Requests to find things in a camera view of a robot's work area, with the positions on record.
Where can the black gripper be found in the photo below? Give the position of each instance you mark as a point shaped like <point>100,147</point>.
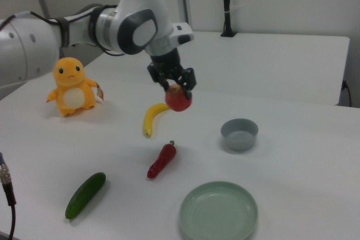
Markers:
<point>167,64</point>

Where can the red apple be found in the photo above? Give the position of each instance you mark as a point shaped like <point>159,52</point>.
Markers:
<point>178,101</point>

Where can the grey bowl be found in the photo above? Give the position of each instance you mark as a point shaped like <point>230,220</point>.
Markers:
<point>239,136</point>

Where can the yellow banana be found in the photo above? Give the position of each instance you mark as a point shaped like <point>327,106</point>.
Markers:
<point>149,119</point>

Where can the black pole base clamp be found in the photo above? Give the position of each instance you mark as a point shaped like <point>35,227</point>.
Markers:
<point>229,34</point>

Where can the red chili pepper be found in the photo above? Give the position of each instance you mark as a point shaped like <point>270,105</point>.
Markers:
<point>163,160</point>

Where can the orange dinosaur plush toy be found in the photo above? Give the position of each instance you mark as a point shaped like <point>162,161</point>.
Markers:
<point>71,82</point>

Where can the light green plate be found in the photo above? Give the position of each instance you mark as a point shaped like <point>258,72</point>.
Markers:
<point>218,212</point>

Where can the green cucumber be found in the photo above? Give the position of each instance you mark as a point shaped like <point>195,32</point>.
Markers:
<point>84,196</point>

